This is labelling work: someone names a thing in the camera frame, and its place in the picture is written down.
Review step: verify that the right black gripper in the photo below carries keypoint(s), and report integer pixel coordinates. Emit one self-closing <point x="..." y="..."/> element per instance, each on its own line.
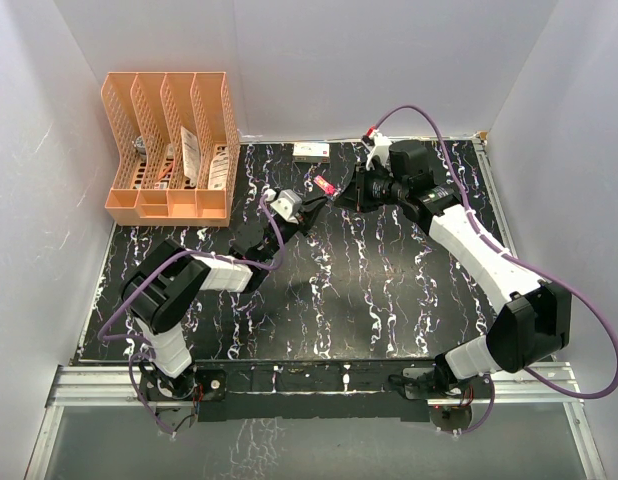
<point x="355" y="197"/>

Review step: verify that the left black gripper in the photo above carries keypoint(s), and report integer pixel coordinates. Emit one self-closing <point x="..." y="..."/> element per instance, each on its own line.
<point x="307" y="218"/>

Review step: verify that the red strap keychain with ring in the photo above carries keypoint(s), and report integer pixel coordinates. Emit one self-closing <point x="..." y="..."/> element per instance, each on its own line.
<point x="329" y="189"/>

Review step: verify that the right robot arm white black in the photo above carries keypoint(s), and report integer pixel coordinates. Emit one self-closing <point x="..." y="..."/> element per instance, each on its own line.
<point x="533" y="314"/>

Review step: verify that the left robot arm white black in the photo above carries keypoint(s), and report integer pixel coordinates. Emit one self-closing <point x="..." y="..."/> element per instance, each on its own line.
<point x="162" y="288"/>

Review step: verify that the small white red box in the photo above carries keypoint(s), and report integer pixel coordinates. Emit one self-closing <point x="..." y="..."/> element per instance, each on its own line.
<point x="311" y="152"/>

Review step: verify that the white labelled packet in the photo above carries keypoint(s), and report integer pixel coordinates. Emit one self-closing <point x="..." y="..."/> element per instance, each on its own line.
<point x="218" y="172"/>

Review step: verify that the white paper packet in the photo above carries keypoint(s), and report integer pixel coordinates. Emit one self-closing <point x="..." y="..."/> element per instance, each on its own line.
<point x="191" y="155"/>

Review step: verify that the orange plastic file organizer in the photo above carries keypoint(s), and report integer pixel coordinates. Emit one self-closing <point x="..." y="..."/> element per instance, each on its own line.
<point x="150" y="188"/>

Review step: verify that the round metal object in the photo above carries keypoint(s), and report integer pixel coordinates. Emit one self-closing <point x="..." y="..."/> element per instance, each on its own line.
<point x="139" y="144"/>

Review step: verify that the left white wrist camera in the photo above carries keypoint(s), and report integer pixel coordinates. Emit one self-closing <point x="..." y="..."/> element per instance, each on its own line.
<point x="285" y="203"/>

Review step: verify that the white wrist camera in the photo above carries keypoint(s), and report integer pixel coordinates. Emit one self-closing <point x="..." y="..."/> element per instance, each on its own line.
<point x="378" y="146"/>
<point x="285" y="203"/>

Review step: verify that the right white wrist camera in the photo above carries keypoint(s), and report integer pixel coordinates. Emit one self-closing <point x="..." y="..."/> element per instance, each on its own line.
<point x="378" y="146"/>

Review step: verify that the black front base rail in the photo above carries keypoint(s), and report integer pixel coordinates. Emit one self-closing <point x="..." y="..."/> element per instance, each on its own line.
<point x="316" y="389"/>

